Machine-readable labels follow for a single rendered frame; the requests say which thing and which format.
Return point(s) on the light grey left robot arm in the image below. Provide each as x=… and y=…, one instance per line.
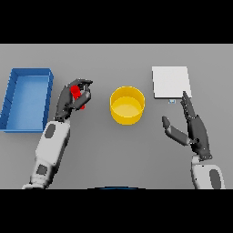
x=50, y=151

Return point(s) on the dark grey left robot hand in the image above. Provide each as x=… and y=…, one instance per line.
x=65, y=103

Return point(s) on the pale square scale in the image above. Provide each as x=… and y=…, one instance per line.
x=171, y=82

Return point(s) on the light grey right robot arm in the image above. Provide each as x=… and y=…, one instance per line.
x=206, y=177

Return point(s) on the blue tray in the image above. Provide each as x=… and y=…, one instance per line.
x=28, y=100

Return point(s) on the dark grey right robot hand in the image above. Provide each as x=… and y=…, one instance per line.
x=198, y=130

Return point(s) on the yellow bowl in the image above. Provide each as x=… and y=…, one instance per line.
x=127, y=106

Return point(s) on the red beaker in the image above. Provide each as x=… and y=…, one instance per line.
x=75, y=92

